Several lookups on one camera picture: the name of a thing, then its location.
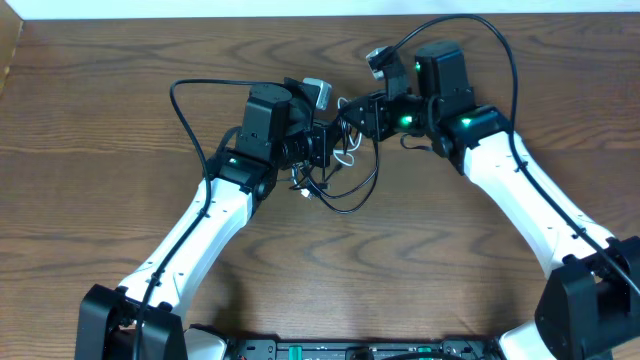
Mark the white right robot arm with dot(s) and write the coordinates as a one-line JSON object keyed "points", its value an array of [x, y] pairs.
{"points": [[590, 303]]}

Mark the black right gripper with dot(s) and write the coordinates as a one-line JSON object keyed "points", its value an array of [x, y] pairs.
{"points": [[375, 107]]}

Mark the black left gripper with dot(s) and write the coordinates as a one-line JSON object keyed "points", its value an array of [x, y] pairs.
{"points": [[320, 143]]}

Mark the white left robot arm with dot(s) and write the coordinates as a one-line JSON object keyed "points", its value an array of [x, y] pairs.
{"points": [[143, 317]]}

